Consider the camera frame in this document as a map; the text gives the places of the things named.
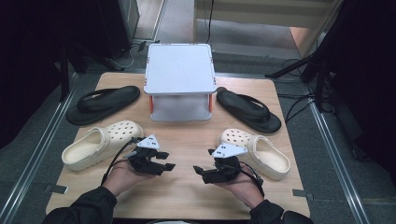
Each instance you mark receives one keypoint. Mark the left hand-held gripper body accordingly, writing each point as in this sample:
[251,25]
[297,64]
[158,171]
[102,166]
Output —
[146,161]

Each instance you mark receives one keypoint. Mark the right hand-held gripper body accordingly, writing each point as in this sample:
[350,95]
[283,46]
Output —
[224,171]

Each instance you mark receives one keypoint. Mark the cream clog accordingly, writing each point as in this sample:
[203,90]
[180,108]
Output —
[84,152]
[271,161]

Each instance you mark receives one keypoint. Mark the black flip-flop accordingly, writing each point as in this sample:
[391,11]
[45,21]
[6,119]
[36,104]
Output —
[91,116]
[267,125]

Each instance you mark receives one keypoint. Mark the white two-tier shoe rack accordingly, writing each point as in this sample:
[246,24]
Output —
[179,68]

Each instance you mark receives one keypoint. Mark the person's right hand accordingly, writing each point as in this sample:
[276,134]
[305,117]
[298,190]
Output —
[246,191]

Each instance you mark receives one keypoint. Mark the person's left hand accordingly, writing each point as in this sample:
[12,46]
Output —
[121,179]

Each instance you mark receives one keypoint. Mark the grey tape strip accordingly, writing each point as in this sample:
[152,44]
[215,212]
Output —
[300,193]
[56,188]

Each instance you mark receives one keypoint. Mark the black tripod stand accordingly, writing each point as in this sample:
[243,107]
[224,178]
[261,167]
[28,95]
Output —
[286,70]

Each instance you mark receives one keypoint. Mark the small black plug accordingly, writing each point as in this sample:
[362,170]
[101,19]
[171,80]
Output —
[142,46]

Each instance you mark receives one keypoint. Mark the dark cabinet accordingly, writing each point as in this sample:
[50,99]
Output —
[109,25]

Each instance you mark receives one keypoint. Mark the black curtain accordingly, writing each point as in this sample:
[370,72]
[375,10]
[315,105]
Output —
[25,62]
[367,77]

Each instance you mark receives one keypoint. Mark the metal floor rail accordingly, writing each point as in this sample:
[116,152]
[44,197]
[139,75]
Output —
[335,155]
[37,152]

